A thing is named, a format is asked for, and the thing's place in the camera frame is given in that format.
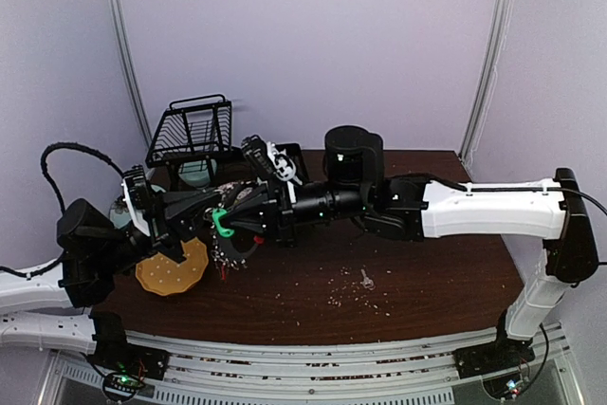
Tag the red handled keyring with keys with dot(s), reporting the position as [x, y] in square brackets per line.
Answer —
[226, 256]

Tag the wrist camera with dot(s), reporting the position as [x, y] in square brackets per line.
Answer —
[268, 161]
[138, 196]

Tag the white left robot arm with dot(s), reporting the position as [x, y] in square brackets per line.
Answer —
[94, 252]

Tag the right aluminium frame post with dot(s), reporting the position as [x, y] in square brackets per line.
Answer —
[486, 84]

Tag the green tagged key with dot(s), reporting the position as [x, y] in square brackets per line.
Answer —
[217, 216]

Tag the yellow dotted plate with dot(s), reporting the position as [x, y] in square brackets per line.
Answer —
[162, 276]

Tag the pink patterned bowl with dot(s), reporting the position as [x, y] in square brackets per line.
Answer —
[232, 192]

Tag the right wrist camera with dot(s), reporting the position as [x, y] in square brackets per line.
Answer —
[268, 161]

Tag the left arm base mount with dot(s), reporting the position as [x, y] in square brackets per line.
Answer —
[123, 366]

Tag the left aluminium frame post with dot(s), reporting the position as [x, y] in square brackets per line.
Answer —
[129, 71]

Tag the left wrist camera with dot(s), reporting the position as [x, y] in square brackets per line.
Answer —
[138, 196]

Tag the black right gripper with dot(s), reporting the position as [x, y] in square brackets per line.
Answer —
[283, 214]

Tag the black wire dish rack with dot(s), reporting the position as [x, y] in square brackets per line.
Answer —
[193, 129]

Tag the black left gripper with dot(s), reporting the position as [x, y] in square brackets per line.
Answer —
[168, 229]

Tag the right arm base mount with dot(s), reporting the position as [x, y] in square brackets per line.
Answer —
[500, 354]

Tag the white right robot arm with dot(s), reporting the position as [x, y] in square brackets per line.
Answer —
[414, 207]

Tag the aluminium frame post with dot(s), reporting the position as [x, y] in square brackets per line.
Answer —
[486, 84]
[129, 71]

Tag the loose silver key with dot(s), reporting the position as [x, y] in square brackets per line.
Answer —
[366, 281]

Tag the light blue plate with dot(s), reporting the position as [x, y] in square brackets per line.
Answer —
[119, 214]

